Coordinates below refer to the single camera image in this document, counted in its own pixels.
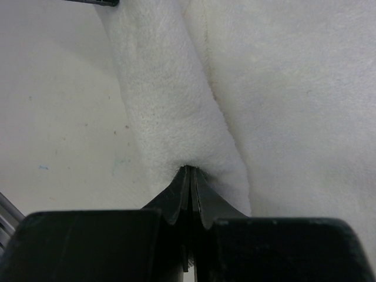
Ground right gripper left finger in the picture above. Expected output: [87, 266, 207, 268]
[1, 167, 190, 281]

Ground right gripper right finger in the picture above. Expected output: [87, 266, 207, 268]
[190, 168, 375, 281]

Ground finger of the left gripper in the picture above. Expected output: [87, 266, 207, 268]
[65, 0, 120, 6]

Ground white towel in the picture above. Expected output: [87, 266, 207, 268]
[96, 1, 375, 260]

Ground aluminium rail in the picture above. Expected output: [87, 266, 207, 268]
[0, 193, 25, 256]

